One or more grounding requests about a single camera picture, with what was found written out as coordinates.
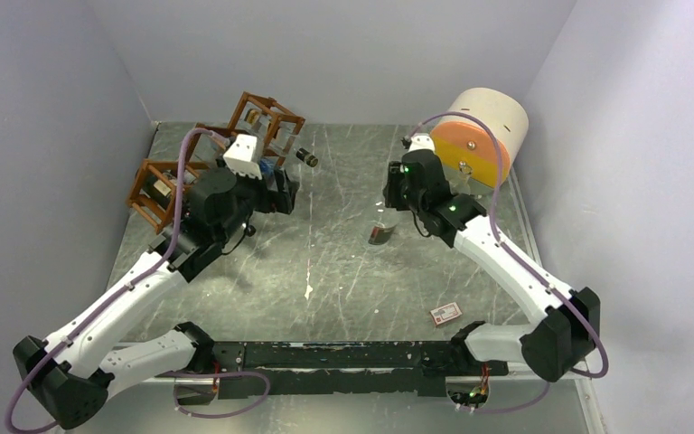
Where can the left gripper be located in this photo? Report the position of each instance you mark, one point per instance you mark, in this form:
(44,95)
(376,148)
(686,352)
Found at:
(280,199)

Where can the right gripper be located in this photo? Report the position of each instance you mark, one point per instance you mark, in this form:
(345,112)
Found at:
(396,174)

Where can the brown wooden wine rack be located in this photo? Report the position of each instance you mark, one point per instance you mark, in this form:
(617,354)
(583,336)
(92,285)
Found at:
(204,152)

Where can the dark small bottle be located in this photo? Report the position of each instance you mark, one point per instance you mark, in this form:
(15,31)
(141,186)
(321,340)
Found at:
(306,157)

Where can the clear square glass bottle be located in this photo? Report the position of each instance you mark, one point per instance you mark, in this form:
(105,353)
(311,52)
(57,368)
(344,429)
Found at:
(260,124)

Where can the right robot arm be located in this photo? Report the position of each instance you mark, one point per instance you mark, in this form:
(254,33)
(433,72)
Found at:
(463,224)

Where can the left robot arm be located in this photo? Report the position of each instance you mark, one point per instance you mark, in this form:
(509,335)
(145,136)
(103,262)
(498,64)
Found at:
(74,371)

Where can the blue plastic water bottle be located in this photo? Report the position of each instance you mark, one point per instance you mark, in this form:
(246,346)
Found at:
(268,168)

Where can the cream orange cylindrical box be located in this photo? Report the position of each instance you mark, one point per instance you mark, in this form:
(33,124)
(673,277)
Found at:
(482,125)

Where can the small red white box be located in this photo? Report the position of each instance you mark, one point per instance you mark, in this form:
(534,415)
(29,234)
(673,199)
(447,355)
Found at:
(445,314)

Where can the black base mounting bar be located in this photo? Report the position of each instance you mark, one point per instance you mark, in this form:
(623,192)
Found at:
(290,368)

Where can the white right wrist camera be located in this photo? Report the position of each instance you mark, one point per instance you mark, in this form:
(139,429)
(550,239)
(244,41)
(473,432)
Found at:
(418,142)

